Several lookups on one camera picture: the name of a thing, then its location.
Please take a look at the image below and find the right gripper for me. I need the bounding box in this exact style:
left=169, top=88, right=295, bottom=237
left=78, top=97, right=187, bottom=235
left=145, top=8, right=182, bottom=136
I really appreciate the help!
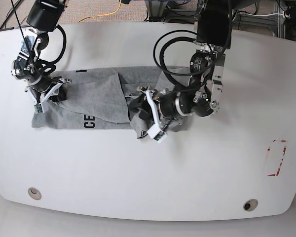
left=25, top=77, right=72, bottom=105

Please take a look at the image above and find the white cable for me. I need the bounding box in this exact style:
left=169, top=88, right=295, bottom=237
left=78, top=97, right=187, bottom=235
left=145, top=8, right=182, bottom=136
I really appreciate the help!
left=233, top=11, right=284, bottom=20

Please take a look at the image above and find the right table cable grommet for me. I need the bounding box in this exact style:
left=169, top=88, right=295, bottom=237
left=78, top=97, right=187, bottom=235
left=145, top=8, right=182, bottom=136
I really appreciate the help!
left=243, top=199, right=258, bottom=212

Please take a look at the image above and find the aluminium frame rail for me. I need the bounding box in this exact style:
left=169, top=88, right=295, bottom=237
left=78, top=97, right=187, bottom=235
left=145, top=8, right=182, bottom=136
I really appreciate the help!
left=145, top=0, right=286, bottom=39

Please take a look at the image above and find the black floor cable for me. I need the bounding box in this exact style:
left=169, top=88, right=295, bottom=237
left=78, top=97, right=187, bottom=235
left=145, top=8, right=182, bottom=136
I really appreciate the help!
left=0, top=0, right=23, bottom=30

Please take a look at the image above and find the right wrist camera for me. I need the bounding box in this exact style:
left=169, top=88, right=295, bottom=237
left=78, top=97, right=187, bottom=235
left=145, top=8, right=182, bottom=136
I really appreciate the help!
left=34, top=102, right=49, bottom=114

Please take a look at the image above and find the table cable grommet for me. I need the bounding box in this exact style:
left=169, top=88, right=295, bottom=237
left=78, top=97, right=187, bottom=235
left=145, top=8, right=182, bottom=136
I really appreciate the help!
left=28, top=187, right=42, bottom=200
left=243, top=199, right=258, bottom=212

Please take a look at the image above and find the yellow cable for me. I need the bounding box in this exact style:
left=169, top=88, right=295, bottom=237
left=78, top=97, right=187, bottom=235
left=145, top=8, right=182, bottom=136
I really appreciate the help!
left=78, top=0, right=121, bottom=23

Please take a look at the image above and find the left table cable grommet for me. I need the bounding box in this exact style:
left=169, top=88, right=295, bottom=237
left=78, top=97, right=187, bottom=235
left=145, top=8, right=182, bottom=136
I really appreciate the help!
left=28, top=187, right=42, bottom=200

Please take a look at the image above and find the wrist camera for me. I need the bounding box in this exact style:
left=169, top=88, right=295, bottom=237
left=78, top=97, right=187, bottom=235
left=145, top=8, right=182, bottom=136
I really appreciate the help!
left=147, top=124, right=167, bottom=143
left=34, top=102, right=49, bottom=114

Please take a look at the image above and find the grey t-shirt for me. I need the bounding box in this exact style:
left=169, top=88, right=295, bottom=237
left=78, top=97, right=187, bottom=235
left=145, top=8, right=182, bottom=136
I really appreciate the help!
left=31, top=65, right=195, bottom=139

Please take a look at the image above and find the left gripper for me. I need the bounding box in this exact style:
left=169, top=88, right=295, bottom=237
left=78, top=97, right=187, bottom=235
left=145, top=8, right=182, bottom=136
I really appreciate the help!
left=128, top=86, right=185, bottom=131

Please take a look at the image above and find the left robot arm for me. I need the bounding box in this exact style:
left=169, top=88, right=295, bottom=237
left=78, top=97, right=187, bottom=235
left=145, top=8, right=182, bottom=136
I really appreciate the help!
left=129, top=0, right=234, bottom=132

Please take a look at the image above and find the red tape rectangle marking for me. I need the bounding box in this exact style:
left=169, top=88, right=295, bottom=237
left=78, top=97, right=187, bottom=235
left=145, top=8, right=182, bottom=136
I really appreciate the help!
left=264, top=140, right=287, bottom=177

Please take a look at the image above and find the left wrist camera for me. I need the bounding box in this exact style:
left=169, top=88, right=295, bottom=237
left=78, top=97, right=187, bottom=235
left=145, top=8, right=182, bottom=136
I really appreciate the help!
left=147, top=124, right=167, bottom=143

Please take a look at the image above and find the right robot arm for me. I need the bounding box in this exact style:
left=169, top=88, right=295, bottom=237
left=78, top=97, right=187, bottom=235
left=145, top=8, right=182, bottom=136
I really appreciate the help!
left=11, top=0, right=71, bottom=114

